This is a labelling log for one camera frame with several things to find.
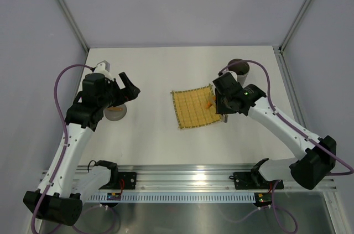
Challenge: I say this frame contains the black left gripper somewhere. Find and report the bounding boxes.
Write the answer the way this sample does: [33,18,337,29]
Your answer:
[98,72,139,110]

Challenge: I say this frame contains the orange salmon slice toy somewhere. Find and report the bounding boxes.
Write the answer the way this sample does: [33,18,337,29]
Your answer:
[206,96,216,109]

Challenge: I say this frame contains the bamboo woven tray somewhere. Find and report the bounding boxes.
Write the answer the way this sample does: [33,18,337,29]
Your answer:
[171,84,222,129]

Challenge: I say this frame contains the grey metal lunch canister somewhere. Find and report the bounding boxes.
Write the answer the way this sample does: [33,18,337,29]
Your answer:
[228,59,250,86]

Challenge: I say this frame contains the stainless steel tongs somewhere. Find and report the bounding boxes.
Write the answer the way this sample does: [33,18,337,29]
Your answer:
[209,94,228,123]

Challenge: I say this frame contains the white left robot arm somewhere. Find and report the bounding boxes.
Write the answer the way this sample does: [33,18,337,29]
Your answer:
[23,72,140,226]

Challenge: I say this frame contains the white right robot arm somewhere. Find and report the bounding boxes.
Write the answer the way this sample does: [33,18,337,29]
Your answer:
[213,72,336,190]

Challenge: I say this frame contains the grey canister lid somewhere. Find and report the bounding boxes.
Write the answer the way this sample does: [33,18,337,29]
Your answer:
[104,104,127,121]

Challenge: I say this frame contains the right small circuit board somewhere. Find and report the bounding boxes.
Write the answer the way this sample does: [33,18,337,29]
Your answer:
[255,193,272,203]

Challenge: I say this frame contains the small circuit board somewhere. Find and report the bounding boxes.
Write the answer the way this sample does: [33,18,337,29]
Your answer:
[255,193,272,203]
[107,193,121,201]

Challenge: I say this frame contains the left small circuit board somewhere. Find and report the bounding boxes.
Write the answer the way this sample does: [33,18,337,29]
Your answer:
[107,193,121,201]

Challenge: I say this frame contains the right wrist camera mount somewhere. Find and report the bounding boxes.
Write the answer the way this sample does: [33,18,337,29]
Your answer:
[218,70,238,81]

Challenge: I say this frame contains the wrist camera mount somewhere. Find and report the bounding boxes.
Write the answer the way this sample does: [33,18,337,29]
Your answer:
[93,61,112,80]
[218,70,238,81]

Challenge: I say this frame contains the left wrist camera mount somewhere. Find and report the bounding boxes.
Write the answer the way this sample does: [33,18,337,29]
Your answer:
[93,61,112,80]

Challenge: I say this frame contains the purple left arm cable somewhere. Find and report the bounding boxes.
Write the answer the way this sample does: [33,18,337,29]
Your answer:
[29,64,125,233]

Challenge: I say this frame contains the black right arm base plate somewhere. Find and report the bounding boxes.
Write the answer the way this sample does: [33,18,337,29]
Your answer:
[228,171,284,190]

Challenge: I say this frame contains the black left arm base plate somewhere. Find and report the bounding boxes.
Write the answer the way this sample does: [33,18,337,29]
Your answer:
[100,172,137,190]

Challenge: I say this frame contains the aluminium front rail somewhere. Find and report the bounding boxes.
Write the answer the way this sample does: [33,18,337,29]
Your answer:
[37,164,337,193]

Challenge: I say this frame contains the white slotted cable duct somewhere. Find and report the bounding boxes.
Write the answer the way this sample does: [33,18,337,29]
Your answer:
[88,192,256,204]

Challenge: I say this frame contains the left aluminium frame post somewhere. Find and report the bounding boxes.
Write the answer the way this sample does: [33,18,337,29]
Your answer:
[55,0,90,55]

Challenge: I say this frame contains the aluminium frame post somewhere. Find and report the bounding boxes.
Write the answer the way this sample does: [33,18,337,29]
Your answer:
[55,0,90,55]
[278,0,314,54]

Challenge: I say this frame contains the right aluminium frame post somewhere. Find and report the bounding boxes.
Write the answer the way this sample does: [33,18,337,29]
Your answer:
[278,0,314,54]

